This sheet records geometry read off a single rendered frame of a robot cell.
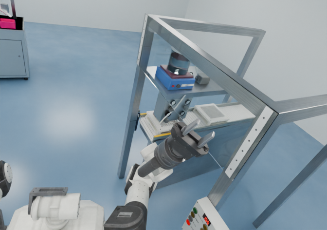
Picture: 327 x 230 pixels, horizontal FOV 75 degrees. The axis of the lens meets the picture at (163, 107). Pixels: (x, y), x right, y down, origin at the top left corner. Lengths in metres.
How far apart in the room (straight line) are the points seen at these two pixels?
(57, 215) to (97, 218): 0.14
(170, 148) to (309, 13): 4.33
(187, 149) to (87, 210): 0.37
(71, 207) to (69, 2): 5.75
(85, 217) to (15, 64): 3.09
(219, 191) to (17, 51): 3.16
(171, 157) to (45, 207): 0.35
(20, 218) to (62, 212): 0.16
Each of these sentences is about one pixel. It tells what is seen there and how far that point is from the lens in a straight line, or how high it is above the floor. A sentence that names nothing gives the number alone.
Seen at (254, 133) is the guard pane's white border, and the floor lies 1.52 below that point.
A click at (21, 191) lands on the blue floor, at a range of 2.37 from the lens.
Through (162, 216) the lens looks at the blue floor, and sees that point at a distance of 2.23.
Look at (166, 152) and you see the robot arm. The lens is 0.64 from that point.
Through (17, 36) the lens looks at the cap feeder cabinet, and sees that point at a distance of 3.49.
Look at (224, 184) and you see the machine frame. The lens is 0.98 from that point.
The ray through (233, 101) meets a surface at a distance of 0.84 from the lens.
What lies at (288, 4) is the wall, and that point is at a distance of 5.00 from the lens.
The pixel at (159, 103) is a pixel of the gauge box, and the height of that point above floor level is 1.14.
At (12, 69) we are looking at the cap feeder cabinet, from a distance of 3.70.
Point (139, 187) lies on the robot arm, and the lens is 0.92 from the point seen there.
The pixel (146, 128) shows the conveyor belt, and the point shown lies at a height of 0.81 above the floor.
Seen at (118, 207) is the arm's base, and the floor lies 1.22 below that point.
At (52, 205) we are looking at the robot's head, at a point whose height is 1.35.
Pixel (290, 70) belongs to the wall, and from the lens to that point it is 4.78.
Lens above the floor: 1.92
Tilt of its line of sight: 34 degrees down
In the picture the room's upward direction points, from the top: 16 degrees clockwise
